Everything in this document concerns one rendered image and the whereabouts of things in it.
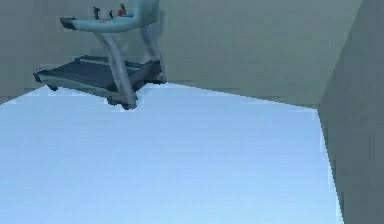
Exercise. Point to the grey treadmill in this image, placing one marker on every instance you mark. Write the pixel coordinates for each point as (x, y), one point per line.
(90, 71)

